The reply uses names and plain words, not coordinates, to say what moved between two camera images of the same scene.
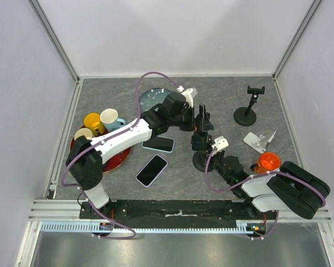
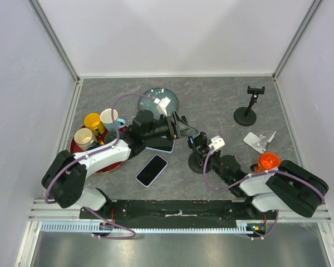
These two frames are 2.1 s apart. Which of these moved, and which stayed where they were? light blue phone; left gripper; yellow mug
Moved: left gripper
Stayed: light blue phone; yellow mug
